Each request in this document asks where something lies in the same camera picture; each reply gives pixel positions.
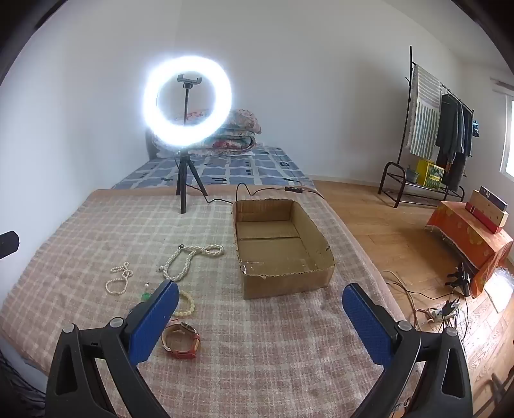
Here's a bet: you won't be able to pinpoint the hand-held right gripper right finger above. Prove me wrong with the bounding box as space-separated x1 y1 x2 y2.
341 282 474 418

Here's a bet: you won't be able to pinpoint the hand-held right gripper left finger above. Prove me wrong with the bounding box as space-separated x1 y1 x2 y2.
45 279 180 418

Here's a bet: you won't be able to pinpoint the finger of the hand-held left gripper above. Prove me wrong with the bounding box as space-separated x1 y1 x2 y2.
0 230 20 259

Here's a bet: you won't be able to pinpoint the cream bead bracelet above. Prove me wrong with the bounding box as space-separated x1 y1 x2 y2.
173 290 196 318

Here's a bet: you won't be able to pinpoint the red strap wristwatch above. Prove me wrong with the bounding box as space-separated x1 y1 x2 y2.
161 322 201 359

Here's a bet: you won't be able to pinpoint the small pearl strand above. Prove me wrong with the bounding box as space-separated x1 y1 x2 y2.
105 261 134 297

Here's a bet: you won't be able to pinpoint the long pearl necklace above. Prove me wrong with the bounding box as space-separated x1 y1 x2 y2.
162 244 225 281

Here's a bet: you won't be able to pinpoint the white power strip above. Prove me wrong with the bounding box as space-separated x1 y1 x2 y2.
430 299 460 322

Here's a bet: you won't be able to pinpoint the small black floor tripod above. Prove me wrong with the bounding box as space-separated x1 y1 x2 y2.
445 263 476 298

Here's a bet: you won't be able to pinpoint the orange cloth covered table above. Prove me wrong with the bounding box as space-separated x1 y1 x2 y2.
426 200 514 299

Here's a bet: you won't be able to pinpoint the black tripod stand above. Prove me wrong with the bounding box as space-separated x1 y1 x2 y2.
175 82 208 215

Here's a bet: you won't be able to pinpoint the black metal clothes rack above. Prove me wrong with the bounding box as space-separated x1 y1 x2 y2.
378 45 476 209

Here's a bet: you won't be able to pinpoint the red flat box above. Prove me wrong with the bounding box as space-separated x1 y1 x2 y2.
465 202 502 234

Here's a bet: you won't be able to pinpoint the yellow crate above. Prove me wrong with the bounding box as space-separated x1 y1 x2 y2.
415 159 446 189

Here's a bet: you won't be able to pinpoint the tan cardboard box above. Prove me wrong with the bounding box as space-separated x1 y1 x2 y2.
469 189 509 230

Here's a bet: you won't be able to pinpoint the blue patterned bed sheet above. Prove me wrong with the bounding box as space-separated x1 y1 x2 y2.
110 145 316 190

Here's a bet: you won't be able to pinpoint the dark flat box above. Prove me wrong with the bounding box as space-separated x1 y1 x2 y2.
479 186 507 212

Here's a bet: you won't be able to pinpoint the stack of folded floral quilts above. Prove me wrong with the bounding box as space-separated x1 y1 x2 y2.
182 108 262 155

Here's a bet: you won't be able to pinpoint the dark hanging clothes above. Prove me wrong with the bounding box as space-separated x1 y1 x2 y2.
436 93 474 191

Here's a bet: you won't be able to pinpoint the striped hanging towel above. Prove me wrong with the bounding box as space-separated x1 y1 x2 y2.
407 64 442 160

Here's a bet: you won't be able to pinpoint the window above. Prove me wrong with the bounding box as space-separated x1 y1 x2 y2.
500 80 514 179

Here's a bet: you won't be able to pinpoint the floor cables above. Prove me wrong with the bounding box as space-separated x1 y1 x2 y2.
381 270 470 338

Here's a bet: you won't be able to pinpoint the black ring light cable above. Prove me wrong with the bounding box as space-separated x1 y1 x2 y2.
189 183 324 205

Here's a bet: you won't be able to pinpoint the white ring light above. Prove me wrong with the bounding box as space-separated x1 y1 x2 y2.
143 55 234 149

